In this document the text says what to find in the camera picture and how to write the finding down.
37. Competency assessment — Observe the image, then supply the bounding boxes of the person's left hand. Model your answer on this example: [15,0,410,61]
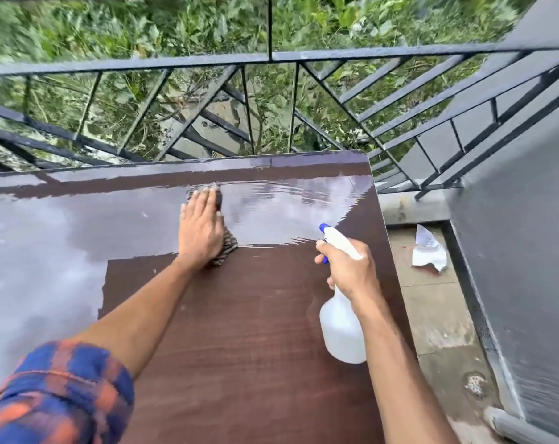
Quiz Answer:
[178,187,225,269]

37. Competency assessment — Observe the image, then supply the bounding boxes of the person's right hand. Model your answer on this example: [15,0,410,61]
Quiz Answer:
[314,239,384,306]

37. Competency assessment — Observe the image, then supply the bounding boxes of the dark patterned cleaning cloth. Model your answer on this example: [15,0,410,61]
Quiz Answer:
[187,188,239,267]

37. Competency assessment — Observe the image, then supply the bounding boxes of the white spray bottle blue nozzle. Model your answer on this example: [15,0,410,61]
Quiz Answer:
[318,224,368,365]

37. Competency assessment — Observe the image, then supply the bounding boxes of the person's right forearm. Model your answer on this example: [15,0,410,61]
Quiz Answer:
[351,291,461,444]

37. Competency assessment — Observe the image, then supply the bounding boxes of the person's left forearm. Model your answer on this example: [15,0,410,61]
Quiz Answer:
[71,254,201,379]

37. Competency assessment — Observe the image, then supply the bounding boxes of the brown wooden table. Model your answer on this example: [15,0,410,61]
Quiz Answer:
[0,150,419,444]

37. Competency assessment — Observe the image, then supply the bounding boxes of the crumpled white paper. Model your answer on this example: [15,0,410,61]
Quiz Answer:
[411,224,448,273]

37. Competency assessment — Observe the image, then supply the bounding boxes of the black metal balcony railing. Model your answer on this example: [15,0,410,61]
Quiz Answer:
[0,0,559,201]

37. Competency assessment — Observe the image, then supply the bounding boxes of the green leafy bushes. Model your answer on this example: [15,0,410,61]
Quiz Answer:
[0,0,539,169]

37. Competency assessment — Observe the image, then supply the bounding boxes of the blue orange plaid shirt sleeve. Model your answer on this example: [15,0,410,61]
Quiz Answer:
[0,341,136,444]

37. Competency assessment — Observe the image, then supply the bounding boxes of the grey pipe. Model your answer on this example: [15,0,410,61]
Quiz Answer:
[484,407,559,444]

